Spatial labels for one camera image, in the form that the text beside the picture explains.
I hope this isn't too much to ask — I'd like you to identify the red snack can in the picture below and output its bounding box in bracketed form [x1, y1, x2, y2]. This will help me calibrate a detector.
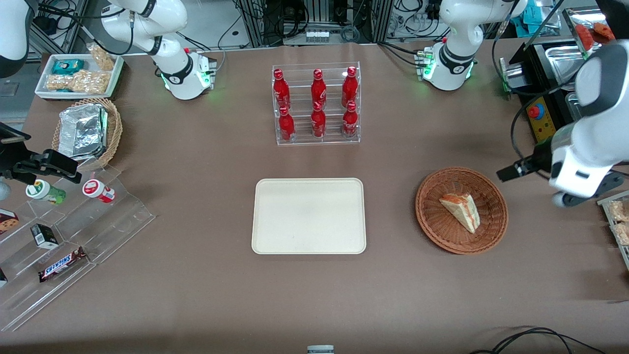
[82, 179, 116, 204]

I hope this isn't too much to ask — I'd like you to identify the clear acrylic stepped stand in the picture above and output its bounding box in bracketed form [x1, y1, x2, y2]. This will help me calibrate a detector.
[0, 165, 156, 332]

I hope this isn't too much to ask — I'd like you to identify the black food warmer cabinet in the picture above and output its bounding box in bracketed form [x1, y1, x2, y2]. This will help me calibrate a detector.
[500, 7, 605, 146]

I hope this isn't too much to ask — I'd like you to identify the snickers chocolate bar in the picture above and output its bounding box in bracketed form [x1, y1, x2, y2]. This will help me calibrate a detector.
[38, 247, 87, 283]

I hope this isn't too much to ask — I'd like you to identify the clear acrylic bottle rack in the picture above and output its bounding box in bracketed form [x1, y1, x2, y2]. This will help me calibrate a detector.
[272, 61, 362, 146]

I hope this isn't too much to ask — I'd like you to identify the black floor cable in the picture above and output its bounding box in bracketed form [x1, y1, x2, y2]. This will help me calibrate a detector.
[469, 326, 607, 354]

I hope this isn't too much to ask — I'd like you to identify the teal snack packet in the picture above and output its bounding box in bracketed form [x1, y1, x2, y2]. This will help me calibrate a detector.
[52, 59, 85, 75]

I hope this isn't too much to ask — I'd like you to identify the cream rectangular serving tray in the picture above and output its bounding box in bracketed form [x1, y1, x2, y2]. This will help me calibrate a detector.
[251, 177, 367, 255]

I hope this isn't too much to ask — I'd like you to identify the small black carton with barcode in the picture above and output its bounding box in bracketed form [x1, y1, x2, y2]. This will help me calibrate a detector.
[30, 224, 59, 249]

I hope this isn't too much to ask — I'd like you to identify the large clear peanut bag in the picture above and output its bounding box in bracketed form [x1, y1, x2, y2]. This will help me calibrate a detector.
[47, 70, 110, 94]

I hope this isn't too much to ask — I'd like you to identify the silver foil package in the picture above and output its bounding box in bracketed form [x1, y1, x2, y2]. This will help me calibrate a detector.
[58, 104, 109, 160]

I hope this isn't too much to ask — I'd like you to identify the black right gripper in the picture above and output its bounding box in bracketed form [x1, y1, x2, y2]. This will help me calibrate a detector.
[0, 123, 82, 185]

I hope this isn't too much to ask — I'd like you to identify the cookie box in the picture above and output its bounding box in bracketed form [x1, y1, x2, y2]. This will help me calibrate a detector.
[0, 209, 20, 236]

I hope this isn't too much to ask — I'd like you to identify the teal plastic bag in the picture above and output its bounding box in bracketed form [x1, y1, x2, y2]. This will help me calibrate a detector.
[511, 4, 547, 36]

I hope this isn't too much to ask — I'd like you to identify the small clear peanut bag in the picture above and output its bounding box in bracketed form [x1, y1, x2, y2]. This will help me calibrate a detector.
[87, 43, 116, 72]

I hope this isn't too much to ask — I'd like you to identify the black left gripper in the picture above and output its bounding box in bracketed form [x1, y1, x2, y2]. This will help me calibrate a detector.
[496, 139, 555, 182]

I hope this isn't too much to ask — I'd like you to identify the red cola bottle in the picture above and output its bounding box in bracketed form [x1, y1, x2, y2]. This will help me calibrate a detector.
[342, 66, 358, 105]
[273, 69, 291, 111]
[343, 101, 359, 138]
[311, 101, 327, 138]
[311, 69, 327, 106]
[279, 106, 296, 142]

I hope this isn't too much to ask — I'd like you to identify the brown round wicker basket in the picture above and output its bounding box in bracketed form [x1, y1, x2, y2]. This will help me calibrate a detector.
[415, 167, 509, 255]

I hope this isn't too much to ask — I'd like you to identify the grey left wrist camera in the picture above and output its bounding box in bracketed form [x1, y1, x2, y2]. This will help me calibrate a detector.
[553, 170, 626, 208]

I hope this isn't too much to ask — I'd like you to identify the light tan wicker basket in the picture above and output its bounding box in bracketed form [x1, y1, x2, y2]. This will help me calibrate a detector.
[52, 97, 123, 172]

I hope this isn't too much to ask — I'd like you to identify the green snack can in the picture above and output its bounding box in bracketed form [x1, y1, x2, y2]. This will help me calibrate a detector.
[26, 179, 67, 206]

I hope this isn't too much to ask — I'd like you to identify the white rectangular snack tray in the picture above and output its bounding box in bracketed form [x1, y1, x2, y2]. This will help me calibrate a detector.
[34, 53, 124, 100]

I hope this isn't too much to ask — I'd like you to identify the triangular sandwich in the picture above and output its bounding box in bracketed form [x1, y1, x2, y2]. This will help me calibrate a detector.
[439, 193, 481, 234]

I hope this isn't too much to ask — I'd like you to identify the red snack packet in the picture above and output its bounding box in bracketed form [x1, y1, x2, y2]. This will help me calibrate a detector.
[574, 22, 616, 51]

